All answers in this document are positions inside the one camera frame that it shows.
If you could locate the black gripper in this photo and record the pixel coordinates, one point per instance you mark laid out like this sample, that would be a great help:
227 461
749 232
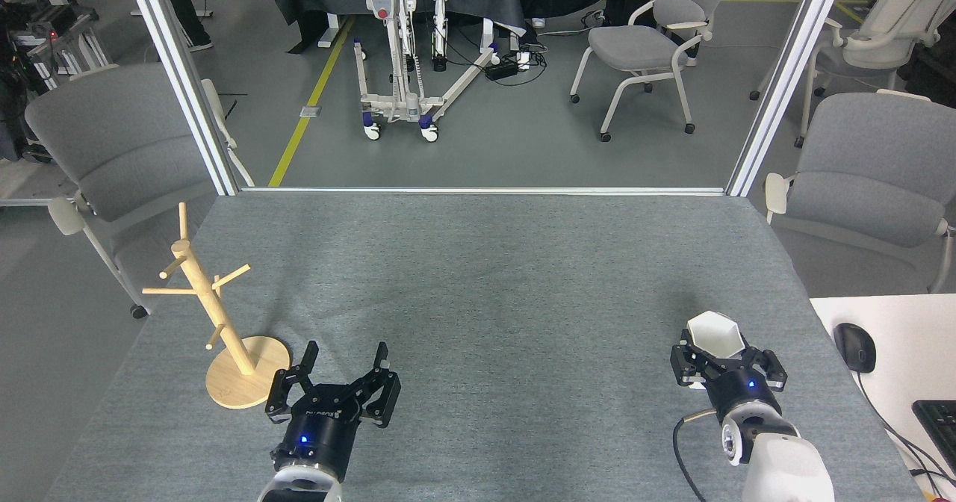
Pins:
739 390
321 431

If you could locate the power strip with plugs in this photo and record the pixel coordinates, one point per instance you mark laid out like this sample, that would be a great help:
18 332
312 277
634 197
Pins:
504 67

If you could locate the white desk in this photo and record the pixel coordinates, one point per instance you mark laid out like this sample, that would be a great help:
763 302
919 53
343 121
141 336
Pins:
911 338

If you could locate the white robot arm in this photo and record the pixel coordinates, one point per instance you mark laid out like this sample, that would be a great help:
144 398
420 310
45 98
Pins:
299 487
777 457

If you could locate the wooden cup rack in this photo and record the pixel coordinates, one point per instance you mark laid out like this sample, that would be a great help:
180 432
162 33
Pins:
246 371

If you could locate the black keyboard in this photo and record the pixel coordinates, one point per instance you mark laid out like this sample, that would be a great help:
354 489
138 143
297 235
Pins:
939 423

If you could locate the white faceted cup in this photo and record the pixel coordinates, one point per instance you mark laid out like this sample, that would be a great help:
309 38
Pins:
713 334

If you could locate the person's legs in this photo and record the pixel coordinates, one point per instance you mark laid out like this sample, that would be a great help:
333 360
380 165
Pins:
183 9

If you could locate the white mesh-back chair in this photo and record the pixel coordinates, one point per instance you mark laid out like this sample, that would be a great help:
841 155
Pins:
896 16

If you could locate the silver table edge rail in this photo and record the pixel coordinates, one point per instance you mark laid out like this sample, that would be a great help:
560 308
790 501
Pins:
485 190

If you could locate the silver floor plate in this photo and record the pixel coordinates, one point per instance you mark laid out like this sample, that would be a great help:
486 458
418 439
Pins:
311 111

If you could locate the grey chair with white frame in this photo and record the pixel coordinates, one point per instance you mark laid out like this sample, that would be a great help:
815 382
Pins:
635 46
112 136
874 158

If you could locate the silver frame post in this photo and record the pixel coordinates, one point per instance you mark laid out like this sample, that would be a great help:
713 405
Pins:
179 76
784 84

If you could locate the black computer mouse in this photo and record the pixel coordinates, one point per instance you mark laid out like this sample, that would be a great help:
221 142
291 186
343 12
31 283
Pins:
855 346

